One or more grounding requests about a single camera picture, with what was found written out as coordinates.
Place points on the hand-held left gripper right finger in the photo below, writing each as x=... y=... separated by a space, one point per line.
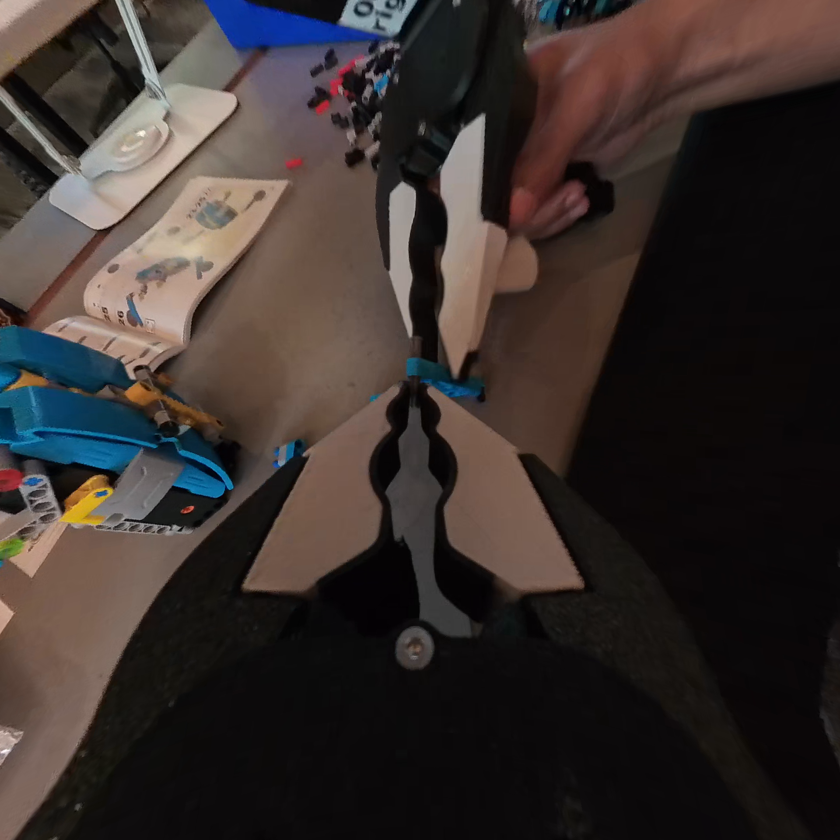
x=512 y=518

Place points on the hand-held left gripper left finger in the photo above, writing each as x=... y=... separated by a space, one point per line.
x=315 y=518

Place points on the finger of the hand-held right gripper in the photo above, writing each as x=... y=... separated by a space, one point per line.
x=469 y=262
x=400 y=249

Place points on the black axle rod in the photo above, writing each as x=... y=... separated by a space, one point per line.
x=415 y=354

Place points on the long blue perforated beam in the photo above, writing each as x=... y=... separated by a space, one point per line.
x=453 y=384

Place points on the person's right forearm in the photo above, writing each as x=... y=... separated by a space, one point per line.
x=754 y=52

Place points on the grey desk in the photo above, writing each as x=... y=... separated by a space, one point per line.
x=295 y=295

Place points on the person's right hand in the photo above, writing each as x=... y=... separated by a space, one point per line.
x=590 y=111

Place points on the short blue beam with pins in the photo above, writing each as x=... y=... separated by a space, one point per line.
x=289 y=453

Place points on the pile of small building bricks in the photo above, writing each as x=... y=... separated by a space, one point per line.
x=358 y=98

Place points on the blue plastic bin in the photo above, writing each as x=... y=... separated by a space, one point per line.
x=282 y=26

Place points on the instruction booklet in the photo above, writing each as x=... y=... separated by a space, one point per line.
x=190 y=249

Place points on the black perforated chair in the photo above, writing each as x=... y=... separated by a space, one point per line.
x=722 y=459

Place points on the blue brick-built toy model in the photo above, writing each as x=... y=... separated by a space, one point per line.
x=79 y=407

